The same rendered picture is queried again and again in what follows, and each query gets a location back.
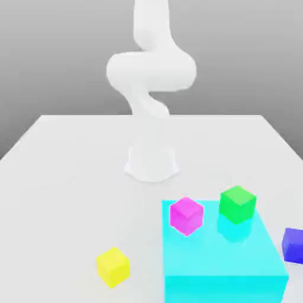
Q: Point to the small blue cube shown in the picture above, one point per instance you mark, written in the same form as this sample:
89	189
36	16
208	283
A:
294	246

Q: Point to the small magenta cube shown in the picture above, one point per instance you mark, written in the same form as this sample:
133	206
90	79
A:
186	216

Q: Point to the small green cube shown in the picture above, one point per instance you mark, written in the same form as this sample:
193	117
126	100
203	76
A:
237	204

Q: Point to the large cyan box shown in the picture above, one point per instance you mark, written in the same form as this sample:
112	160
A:
222	265

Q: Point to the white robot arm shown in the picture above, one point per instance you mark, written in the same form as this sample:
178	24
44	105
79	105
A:
151	71

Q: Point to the small yellow cube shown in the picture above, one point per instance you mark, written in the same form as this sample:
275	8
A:
113	267

